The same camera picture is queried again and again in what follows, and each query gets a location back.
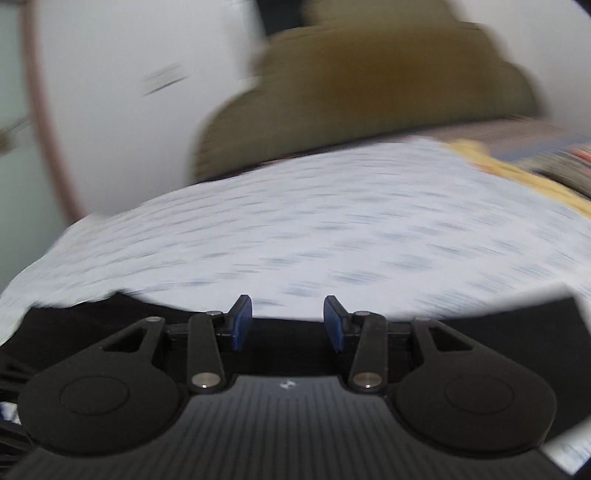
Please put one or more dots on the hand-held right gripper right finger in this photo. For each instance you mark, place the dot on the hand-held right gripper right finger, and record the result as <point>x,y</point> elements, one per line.
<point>334,325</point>

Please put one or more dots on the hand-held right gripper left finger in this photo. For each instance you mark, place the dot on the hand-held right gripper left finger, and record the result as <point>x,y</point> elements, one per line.
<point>241,323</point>

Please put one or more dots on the black pants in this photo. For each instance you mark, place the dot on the black pants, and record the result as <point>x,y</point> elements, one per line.
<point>69,323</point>

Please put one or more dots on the white patterned bedsheet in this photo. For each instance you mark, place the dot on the white patterned bedsheet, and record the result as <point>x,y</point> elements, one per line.
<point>323,221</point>

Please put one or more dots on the yellow cloth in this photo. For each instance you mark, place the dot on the yellow cloth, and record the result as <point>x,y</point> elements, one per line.
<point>531,180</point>

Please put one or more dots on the floral patterned cloth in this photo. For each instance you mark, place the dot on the floral patterned cloth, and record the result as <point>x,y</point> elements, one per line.
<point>577,161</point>

